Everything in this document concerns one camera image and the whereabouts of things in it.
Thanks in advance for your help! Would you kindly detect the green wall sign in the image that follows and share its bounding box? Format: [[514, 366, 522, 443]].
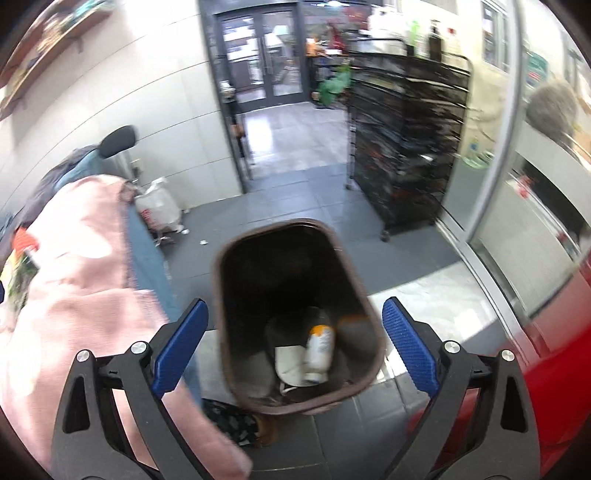
[[526, 51, 551, 89]]

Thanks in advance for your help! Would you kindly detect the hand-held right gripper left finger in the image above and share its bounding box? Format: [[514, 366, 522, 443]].
[[52, 298, 211, 480]]

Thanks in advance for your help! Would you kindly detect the brown plastic trash bin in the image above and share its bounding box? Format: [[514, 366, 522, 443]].
[[213, 219, 387, 416]]

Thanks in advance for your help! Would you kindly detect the pink polka dot blanket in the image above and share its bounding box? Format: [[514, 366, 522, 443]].
[[0, 174, 252, 480]]

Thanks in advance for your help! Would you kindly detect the white bottle with orange label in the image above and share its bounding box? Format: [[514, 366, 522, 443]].
[[302, 307, 335, 384]]

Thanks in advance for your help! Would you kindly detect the wooden wall shelf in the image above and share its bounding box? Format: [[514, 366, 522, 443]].
[[0, 0, 116, 121]]

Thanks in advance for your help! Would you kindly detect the grey fluffy object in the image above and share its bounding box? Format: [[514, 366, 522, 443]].
[[526, 78, 581, 139]]

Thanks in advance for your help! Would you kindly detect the green plastic bag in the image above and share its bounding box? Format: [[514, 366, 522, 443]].
[[316, 65, 354, 108]]

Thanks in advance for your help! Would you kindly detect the light blue bed cover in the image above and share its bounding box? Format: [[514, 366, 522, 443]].
[[60, 145, 105, 186]]

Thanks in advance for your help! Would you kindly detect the dark pump bottle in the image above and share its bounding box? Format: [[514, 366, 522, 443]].
[[428, 21, 444, 62]]

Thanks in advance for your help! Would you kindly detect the white plastic bag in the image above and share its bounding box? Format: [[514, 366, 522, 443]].
[[134, 178, 184, 232]]

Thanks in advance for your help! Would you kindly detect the blue bed sheet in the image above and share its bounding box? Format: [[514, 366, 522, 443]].
[[126, 203, 204, 402]]

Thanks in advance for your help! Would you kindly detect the black round stool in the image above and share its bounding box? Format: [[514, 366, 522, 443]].
[[99, 126, 144, 185]]

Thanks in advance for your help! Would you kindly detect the white crumpled paper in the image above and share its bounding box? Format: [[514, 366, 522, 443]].
[[274, 345, 308, 394]]

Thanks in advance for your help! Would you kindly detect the person's patterned trouser leg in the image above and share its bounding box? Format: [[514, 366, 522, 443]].
[[201, 399, 259, 446]]

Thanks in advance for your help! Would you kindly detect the orange foam fruit net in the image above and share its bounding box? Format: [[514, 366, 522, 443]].
[[11, 228, 38, 253]]

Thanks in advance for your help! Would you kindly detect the black wire rack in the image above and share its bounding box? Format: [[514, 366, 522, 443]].
[[346, 39, 472, 241]]

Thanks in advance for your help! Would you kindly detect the glass double door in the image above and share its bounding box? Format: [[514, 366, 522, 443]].
[[205, 9, 311, 112]]

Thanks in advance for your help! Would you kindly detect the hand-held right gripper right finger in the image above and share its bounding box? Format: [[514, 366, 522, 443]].
[[382, 298, 541, 480]]

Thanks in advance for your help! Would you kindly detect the red cabinet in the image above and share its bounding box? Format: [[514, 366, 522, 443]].
[[434, 272, 591, 480]]

